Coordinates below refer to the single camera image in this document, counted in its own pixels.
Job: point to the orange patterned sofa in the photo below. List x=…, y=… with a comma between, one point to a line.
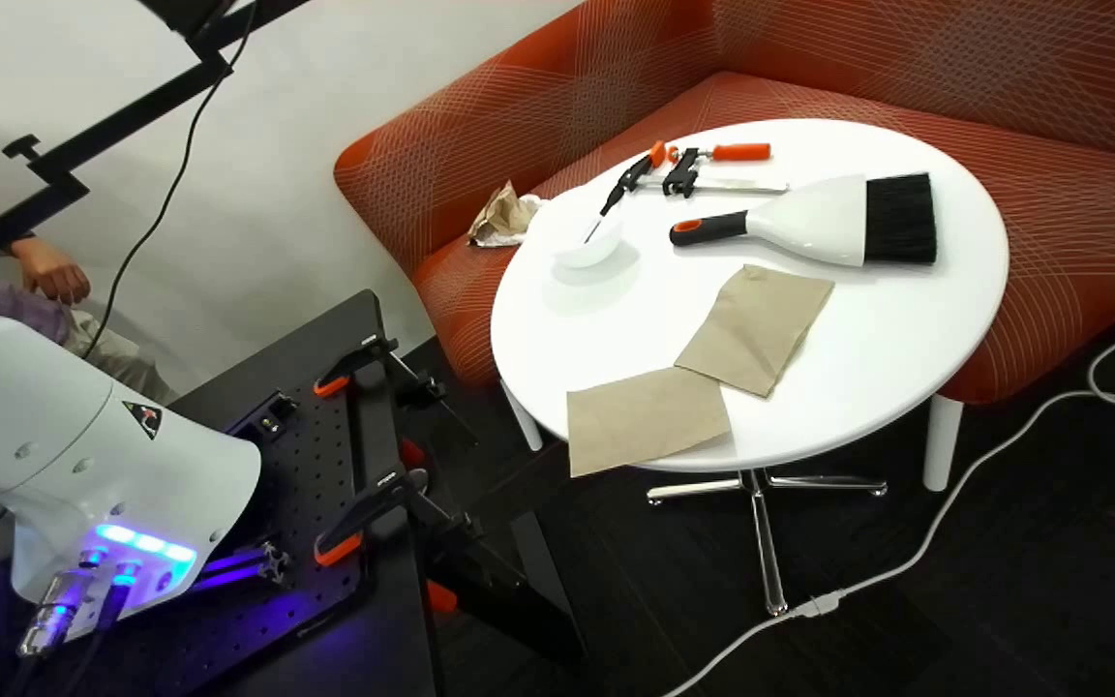
x=906, y=77

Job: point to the person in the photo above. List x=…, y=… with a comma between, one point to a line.
x=45, y=290

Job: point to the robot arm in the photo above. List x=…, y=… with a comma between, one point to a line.
x=54, y=445

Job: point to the orange and black bar clamp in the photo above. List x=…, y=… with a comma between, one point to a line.
x=703, y=166

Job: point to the white hand brush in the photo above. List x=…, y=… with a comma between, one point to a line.
x=828, y=221

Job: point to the camera on mount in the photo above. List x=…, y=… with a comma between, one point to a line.
x=112, y=126

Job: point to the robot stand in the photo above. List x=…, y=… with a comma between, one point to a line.
x=325, y=600

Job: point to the crumpled brown paper bag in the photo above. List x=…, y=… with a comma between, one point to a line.
x=501, y=219

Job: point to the white bowl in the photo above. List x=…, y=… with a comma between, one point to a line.
x=588, y=244

